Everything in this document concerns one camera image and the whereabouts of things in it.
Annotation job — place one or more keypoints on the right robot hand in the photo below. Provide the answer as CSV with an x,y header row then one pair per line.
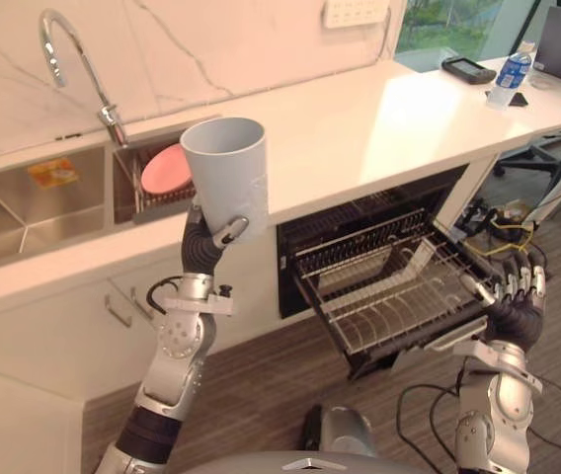
x,y
517,301

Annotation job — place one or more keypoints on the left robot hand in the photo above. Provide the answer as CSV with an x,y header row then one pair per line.
x,y
199,246

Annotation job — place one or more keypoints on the grey plastic cup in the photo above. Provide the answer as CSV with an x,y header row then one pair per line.
x,y
230,173

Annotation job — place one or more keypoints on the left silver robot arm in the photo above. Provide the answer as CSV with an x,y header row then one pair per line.
x,y
172,355

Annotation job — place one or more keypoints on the black built-in dishwasher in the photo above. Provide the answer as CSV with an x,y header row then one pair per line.
x,y
359,232

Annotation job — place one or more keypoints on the stainless steel sink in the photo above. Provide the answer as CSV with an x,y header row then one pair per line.
x,y
38,197

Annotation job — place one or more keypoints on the metal dish drying rack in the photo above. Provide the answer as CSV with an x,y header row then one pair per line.
x,y
154,195

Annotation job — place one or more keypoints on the pink plate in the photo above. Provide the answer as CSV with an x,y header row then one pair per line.
x,y
164,173

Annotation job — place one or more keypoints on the black office chair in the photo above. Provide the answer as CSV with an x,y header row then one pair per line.
x,y
539,155

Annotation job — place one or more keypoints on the orange yellow sponge packet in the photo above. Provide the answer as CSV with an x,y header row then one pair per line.
x,y
54,172

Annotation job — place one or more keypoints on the small black flat object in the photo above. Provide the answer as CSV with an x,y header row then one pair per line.
x,y
518,99

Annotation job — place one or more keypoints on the chrome gooseneck faucet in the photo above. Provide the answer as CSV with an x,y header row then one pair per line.
x,y
75,69

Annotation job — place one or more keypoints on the silver robot leg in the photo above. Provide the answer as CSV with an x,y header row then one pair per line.
x,y
340,429

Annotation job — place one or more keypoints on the plastic water bottle blue label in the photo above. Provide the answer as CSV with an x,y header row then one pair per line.
x,y
510,74

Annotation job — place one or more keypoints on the silver robot torso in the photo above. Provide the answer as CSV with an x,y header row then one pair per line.
x,y
270,461

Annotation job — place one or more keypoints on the black handheld device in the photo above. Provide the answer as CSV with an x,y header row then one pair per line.
x,y
468,68

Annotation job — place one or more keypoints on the white wall power strip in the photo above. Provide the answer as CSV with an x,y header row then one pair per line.
x,y
355,12

